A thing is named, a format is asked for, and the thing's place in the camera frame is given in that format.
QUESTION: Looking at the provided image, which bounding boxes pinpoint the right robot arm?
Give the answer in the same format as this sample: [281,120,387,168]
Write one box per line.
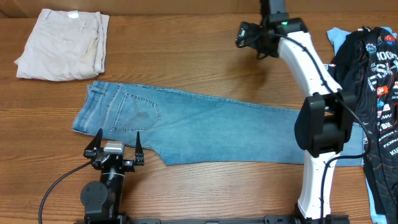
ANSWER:
[235,0,356,223]

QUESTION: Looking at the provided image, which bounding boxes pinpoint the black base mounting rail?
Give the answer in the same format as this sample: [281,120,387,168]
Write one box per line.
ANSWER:
[74,214,351,224]

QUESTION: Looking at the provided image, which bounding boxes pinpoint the folded beige trousers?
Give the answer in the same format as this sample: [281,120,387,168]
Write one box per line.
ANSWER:
[14,9,110,82]

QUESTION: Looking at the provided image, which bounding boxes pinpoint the light blue denim jeans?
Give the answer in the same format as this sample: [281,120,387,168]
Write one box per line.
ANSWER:
[72,80,366,167]

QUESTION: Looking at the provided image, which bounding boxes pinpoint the light blue t-shirt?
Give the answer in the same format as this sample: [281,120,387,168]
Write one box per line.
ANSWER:
[326,27,393,224]

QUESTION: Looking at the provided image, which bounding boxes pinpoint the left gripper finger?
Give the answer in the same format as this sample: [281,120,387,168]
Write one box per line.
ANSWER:
[85,128,103,151]
[135,131,144,159]

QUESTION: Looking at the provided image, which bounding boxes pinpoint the black printed jersey shirt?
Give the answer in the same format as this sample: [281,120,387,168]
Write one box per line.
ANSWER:
[326,26,398,224]

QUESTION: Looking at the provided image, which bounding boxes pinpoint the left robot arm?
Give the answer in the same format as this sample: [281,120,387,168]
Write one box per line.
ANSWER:
[80,129,144,224]

